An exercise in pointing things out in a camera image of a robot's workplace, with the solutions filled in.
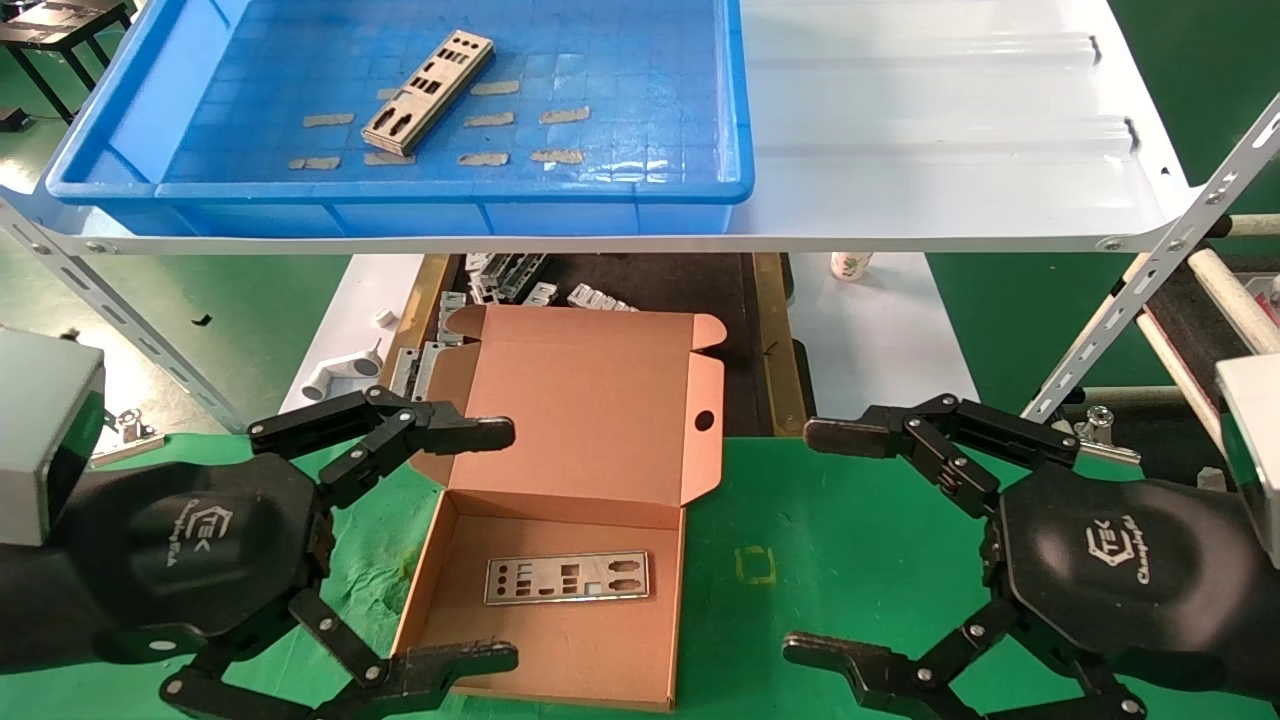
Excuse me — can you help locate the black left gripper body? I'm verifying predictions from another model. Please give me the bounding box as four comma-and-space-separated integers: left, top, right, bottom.
0, 453, 337, 673

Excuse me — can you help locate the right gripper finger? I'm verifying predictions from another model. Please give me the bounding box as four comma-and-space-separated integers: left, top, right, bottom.
803, 393, 1081, 519
782, 595, 1149, 720

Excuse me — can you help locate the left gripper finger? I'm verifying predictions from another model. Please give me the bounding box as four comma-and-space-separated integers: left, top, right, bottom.
163, 588, 521, 720
248, 385, 517, 506

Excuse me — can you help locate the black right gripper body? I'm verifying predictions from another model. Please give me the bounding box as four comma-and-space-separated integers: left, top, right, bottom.
985, 465, 1280, 701

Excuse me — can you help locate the silver metal I/O plate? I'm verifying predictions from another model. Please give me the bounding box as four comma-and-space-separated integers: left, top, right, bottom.
485, 550, 651, 606

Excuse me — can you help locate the brown cardboard box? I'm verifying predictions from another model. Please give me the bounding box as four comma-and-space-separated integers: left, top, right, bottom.
388, 305, 726, 713

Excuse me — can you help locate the blue plastic tray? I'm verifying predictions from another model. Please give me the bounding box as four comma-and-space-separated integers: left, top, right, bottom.
45, 0, 756, 238

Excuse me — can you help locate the white plastic pipe fitting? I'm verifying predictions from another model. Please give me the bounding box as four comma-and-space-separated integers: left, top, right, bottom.
300, 338, 384, 403

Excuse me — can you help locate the silver binder clip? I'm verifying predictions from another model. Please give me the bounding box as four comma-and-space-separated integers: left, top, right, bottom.
100, 408, 168, 469
1060, 405, 1143, 466

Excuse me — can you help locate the white roller tube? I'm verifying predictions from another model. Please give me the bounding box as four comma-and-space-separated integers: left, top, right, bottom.
1135, 308, 1229, 451
1205, 213, 1280, 239
1188, 247, 1280, 356

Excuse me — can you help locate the white metal shelf board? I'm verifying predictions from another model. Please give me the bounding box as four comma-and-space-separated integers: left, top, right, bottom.
0, 0, 1196, 256

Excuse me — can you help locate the stack of metal plates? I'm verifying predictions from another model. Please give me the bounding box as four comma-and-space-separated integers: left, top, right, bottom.
360, 28, 495, 157

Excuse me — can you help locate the black metal table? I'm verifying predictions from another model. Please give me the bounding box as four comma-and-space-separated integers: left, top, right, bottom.
0, 0, 136, 126

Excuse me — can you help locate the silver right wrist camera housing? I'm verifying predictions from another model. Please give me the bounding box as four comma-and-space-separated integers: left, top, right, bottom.
1215, 352, 1280, 571

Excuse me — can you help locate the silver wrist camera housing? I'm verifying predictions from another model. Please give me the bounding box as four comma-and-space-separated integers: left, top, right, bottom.
0, 328, 106, 546
1215, 352, 1280, 571

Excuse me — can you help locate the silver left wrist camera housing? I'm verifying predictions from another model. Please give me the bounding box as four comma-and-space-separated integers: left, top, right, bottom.
0, 328, 106, 546

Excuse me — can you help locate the dark grey metal bracket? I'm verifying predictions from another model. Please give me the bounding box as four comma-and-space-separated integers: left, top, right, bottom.
497, 253, 549, 301

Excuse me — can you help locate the grey perforated rack post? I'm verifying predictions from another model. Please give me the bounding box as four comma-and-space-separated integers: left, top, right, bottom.
1020, 95, 1280, 423
0, 198, 248, 434

